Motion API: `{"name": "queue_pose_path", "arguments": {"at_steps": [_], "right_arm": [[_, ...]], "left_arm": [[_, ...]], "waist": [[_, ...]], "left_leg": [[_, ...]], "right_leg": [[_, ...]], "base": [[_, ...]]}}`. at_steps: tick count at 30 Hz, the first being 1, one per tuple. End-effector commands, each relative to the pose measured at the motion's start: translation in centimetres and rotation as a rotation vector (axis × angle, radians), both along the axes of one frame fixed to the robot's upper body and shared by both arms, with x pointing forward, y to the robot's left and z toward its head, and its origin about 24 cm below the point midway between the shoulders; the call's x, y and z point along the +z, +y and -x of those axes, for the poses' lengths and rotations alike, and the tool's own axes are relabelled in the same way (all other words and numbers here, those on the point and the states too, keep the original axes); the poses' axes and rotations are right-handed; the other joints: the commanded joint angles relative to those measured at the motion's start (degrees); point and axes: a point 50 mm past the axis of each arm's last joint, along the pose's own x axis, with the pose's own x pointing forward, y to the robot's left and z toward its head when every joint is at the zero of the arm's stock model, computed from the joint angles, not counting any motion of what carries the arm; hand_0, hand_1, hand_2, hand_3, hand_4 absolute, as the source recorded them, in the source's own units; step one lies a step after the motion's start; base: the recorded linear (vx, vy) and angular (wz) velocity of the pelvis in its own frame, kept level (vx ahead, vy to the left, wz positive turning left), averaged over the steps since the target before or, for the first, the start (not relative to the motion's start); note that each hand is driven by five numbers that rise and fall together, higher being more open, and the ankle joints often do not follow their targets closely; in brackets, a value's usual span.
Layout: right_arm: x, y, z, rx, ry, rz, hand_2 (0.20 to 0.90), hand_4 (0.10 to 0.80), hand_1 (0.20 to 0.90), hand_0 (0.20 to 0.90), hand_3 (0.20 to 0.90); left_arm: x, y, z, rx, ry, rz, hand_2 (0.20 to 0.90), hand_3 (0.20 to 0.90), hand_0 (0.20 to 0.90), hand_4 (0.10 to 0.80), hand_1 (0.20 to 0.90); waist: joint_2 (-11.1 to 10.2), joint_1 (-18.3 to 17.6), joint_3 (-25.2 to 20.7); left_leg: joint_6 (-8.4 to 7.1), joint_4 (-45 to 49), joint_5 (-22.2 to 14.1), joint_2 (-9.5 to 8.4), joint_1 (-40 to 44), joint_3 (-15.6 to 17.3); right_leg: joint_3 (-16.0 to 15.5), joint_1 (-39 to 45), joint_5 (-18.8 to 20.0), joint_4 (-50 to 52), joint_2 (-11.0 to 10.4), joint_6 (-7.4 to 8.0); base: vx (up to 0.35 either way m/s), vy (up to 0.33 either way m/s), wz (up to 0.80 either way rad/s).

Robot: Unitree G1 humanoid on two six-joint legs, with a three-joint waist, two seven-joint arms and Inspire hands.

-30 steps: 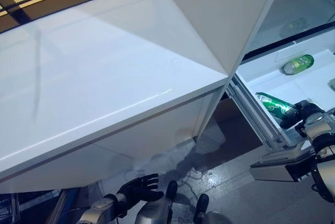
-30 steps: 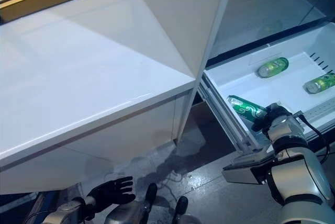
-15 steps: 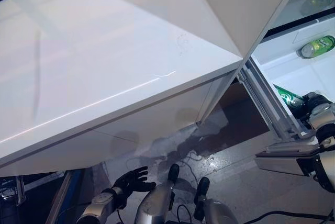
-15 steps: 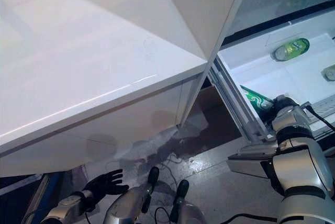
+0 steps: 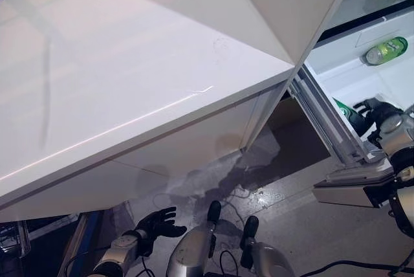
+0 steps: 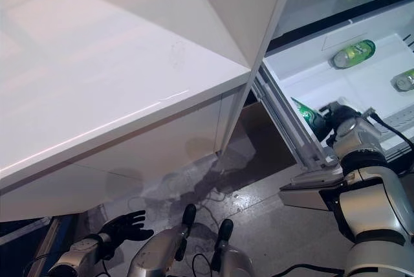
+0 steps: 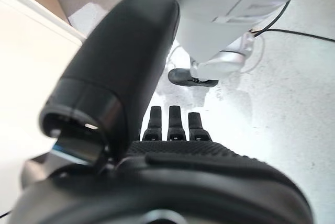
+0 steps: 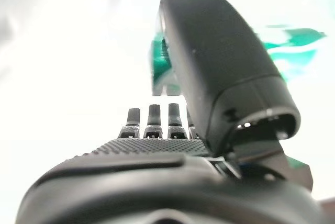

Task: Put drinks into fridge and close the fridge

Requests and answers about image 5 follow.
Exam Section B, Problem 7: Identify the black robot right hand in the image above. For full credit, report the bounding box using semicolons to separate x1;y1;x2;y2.
352;97;406;142

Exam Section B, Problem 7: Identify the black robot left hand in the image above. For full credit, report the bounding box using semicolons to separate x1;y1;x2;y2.
134;206;188;243

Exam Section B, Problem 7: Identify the dark green drink can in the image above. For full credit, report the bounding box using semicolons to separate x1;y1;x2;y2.
332;97;370;136

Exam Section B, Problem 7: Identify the fridge drawer with white bin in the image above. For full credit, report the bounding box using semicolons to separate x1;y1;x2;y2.
287;8;414;208

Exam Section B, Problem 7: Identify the light green drink can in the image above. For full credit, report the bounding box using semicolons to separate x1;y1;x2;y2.
364;36;409;67

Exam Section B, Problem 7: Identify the blue metal beam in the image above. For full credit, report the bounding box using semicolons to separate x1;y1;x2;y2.
55;210;105;277

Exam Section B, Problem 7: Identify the robot right leg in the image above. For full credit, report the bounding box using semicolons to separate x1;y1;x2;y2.
239;216;296;277

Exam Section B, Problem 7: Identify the tall white cabinet panel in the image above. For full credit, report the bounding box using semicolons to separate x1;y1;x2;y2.
228;0;365;153

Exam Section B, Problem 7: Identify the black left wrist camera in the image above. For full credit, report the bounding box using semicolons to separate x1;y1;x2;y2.
138;238;155;257

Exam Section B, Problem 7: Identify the silver metal post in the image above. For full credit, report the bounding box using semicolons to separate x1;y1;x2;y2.
17;220;32;256

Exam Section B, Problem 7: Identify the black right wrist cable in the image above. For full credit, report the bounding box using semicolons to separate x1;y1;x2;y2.
287;258;414;277

